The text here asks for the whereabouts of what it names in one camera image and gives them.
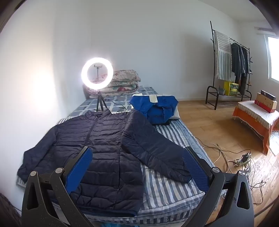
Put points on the dark cloth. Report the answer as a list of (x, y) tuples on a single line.
[(8, 211)]

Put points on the yellow crate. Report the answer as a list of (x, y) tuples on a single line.
[(231, 88)]

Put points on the white power strip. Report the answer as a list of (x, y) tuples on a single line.
[(242, 160)]

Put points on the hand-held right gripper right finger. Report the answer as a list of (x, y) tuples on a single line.
[(194, 168)]

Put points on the bed with striped sheet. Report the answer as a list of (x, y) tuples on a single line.
[(165, 185)]

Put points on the white lace table cover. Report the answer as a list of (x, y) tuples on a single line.
[(257, 113)]

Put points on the blue folded jacket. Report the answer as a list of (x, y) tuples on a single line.
[(161, 109)]

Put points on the black clothes rack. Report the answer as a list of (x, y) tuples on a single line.
[(211, 28)]

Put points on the table with orange cloth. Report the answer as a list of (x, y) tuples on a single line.
[(250, 126)]

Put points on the dark hanging coat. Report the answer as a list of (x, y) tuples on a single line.
[(244, 72)]

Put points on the black tripod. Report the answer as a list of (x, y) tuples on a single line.
[(99, 100)]

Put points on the red flat box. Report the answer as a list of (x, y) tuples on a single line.
[(263, 107)]

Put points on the window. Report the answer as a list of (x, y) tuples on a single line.
[(273, 59)]

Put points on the dark flat box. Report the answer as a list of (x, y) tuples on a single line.
[(268, 94)]

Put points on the small grey pot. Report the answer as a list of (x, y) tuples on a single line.
[(221, 91)]

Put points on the striped hanging towel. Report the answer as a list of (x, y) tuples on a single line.
[(222, 61)]

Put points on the floral folded quilt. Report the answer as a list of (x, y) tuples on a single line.
[(126, 76)]

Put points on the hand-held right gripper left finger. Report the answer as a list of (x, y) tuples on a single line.
[(79, 170)]

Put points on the navy puffer jacket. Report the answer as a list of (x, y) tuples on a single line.
[(104, 141)]

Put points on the dark grey hanging jacket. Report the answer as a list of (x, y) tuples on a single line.
[(236, 59)]

